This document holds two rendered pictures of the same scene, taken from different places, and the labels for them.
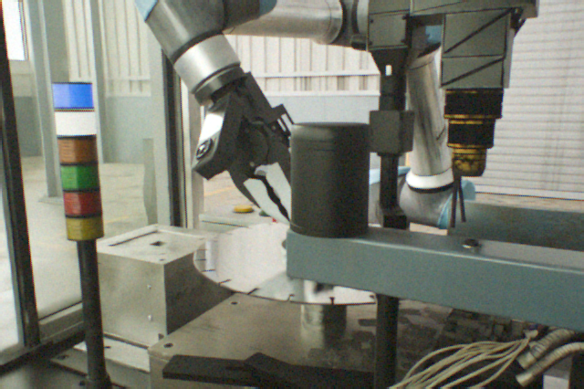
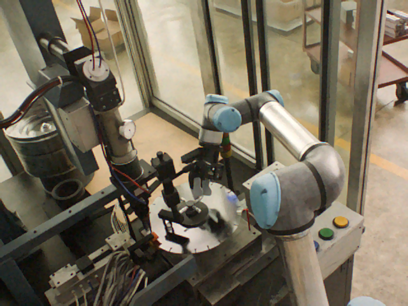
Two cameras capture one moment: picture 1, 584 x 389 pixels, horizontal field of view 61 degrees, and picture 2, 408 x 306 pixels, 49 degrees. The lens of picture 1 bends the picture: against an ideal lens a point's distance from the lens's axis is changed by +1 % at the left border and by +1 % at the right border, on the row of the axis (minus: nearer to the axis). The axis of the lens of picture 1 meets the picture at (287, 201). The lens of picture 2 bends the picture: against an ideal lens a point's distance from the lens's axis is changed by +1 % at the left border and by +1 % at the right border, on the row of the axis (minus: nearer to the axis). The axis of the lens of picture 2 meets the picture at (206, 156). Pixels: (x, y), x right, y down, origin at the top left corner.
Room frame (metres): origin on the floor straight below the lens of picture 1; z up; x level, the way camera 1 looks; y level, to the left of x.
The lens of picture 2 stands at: (1.21, -0.93, 2.03)
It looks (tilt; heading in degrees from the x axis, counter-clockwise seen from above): 38 degrees down; 120
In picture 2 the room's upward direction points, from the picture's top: 10 degrees counter-clockwise
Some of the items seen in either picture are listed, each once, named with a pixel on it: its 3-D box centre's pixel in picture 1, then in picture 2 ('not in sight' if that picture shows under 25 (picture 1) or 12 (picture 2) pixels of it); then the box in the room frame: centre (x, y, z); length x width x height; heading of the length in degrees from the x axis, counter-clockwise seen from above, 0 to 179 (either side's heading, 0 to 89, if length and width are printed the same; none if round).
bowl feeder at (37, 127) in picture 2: not in sight; (56, 150); (-0.16, 0.15, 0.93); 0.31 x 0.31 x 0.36
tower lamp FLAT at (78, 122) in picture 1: (76, 122); not in sight; (0.60, 0.26, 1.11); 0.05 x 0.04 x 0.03; 152
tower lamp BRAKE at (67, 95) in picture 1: (73, 95); not in sight; (0.60, 0.26, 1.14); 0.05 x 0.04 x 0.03; 152
